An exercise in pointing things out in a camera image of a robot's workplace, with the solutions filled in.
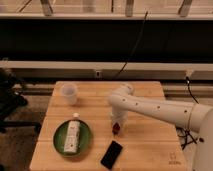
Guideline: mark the green round plate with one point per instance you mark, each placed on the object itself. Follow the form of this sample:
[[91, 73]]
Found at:
[[59, 137]]

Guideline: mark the black smartphone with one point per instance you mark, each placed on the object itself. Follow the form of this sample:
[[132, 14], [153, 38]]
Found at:
[[111, 155]]

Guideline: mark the red pepper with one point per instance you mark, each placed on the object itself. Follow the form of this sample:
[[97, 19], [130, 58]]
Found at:
[[116, 128]]

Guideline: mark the translucent plastic cup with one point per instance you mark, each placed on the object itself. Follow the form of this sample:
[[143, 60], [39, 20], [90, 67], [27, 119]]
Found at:
[[69, 92]]

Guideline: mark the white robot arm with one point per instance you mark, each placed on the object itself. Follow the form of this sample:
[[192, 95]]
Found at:
[[192, 116]]

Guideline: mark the black office chair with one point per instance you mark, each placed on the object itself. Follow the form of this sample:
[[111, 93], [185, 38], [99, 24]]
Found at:
[[10, 100]]

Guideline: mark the white wall outlet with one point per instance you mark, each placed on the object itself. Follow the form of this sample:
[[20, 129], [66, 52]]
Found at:
[[97, 74]]

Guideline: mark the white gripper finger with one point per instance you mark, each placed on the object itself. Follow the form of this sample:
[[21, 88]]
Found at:
[[112, 125], [123, 124]]

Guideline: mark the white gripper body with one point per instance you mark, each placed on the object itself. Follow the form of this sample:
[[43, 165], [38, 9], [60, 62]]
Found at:
[[118, 115]]

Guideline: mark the white plastic bottle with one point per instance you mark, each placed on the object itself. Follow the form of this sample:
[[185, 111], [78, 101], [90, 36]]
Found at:
[[72, 135]]

